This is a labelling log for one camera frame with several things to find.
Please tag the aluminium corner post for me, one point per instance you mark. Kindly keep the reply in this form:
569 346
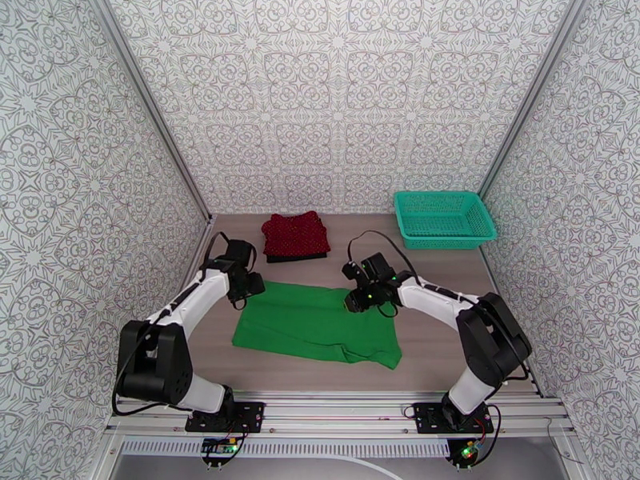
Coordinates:
530 93
150 101

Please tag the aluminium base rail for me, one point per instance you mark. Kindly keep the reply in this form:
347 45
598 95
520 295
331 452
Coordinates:
340 413

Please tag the red dotted cloth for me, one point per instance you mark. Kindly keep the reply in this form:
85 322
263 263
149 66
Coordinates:
300 233

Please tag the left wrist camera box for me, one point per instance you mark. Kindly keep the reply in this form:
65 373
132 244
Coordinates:
241 252

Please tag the green cloth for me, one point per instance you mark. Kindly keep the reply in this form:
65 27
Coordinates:
315 323

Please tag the black cloth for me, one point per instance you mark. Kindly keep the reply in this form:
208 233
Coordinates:
300 257

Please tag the teal plastic basket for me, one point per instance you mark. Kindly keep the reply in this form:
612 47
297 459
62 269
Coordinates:
445 223

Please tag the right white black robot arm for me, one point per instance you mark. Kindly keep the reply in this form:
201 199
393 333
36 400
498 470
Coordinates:
495 338

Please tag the aluminium table edge strip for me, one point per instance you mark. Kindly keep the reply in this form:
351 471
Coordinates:
487 266
204 238

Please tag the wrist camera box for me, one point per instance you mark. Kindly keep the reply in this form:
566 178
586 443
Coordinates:
352 270
241 252

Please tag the small circuit board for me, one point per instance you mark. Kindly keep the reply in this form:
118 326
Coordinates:
469 451
217 447

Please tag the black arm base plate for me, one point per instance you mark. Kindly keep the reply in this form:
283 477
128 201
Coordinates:
250 416
425 418

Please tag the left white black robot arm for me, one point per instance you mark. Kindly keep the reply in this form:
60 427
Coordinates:
155 363

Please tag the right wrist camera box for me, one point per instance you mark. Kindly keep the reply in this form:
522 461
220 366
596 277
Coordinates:
352 270

